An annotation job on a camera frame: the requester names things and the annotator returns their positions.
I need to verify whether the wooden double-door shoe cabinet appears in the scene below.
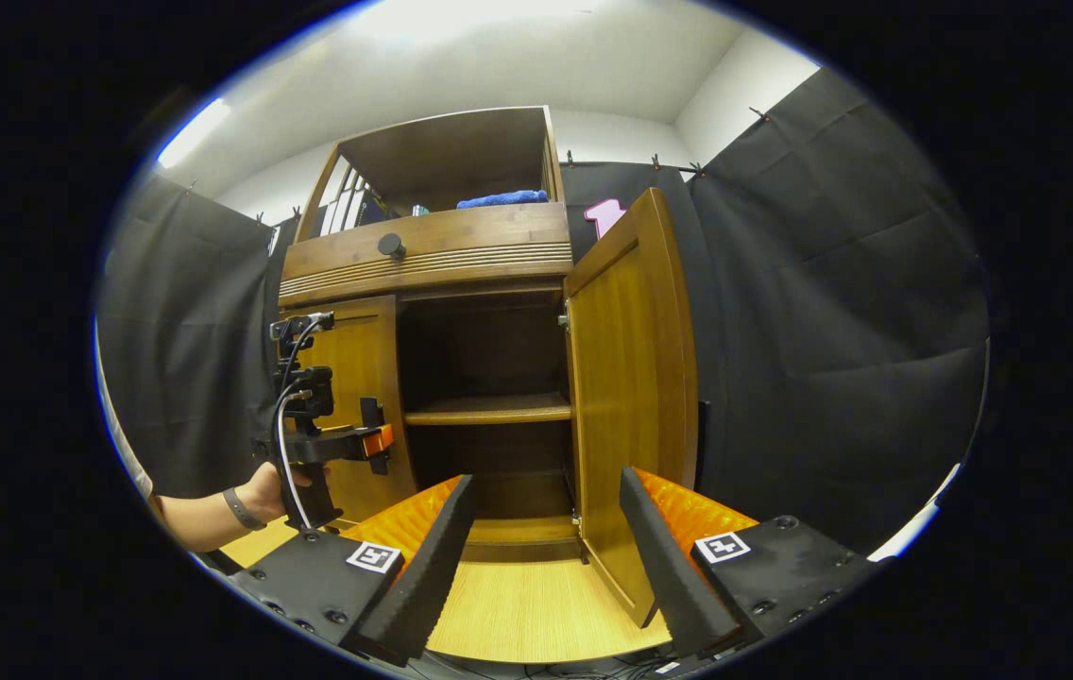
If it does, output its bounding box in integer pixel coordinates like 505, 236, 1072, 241
277, 104, 585, 563

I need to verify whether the wooden shoe cabinet door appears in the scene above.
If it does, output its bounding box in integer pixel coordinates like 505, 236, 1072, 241
562, 187, 700, 629
281, 295, 419, 525

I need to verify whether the blue cloth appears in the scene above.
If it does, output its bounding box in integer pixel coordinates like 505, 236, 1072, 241
456, 190, 550, 210

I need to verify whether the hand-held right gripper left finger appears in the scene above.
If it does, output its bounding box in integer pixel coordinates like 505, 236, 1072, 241
228, 474, 477, 669

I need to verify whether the grey wristband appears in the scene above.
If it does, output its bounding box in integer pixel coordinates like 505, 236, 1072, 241
222, 486, 265, 532

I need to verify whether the wooden cabinet shelf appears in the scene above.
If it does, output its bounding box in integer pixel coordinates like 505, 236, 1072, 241
404, 392, 575, 426

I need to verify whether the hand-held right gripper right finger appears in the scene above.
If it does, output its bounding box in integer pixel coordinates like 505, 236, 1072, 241
619, 467, 882, 659

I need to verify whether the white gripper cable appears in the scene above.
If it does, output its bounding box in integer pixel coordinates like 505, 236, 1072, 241
275, 319, 322, 530

